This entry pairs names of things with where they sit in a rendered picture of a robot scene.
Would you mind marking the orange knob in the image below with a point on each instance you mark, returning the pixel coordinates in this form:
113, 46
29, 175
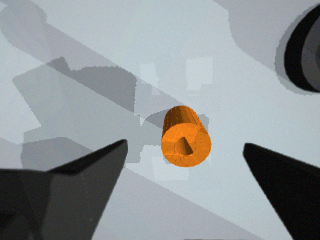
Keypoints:
185, 142

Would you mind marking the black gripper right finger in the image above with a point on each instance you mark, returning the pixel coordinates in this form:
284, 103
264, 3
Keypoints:
291, 186

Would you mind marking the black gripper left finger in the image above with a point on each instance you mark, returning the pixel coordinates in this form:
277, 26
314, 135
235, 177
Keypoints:
66, 202

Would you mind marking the dark grey round pedestal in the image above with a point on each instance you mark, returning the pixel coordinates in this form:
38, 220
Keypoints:
302, 53

